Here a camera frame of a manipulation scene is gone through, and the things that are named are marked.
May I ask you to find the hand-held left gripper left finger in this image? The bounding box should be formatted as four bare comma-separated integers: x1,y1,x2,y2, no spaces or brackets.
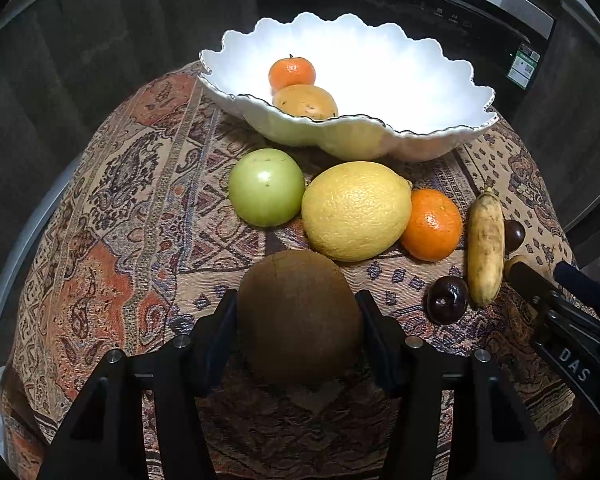
36,287,241,480

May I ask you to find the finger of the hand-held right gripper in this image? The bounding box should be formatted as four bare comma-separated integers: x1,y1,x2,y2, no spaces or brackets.
552,261,600,312
507,260,563,311

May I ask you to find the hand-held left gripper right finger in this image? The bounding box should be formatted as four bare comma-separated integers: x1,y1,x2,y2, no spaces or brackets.
354,289,561,480

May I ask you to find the dark purple plum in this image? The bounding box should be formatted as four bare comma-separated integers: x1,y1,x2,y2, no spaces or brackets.
426,276,470,326
503,220,527,252

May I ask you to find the spotted yellow banana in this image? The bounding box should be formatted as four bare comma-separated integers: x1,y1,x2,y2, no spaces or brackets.
467,186,506,308

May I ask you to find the brown kiwi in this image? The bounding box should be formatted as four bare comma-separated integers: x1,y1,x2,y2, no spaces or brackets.
236,250,366,386

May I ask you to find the orange mandarin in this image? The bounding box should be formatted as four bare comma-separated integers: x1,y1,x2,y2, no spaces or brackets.
400,188,464,262
268,55,316,91

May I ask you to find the large yellow lemon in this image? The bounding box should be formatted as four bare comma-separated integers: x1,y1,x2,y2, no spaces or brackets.
301,161,414,262

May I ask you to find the green apple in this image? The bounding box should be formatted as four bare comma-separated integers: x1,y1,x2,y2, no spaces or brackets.
228,148,306,227

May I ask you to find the white scalloped bowl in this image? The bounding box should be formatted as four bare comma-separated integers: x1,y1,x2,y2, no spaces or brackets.
198,11,499,163

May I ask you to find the patterned woven tablecloth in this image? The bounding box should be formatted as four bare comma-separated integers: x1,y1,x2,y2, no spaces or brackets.
0,60,581,480

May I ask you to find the green white label sticker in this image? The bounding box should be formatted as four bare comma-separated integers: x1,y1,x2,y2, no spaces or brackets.
506,45,541,84

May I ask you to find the black built-in dishwasher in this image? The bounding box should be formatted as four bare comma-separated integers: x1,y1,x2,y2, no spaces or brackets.
255,0,558,92

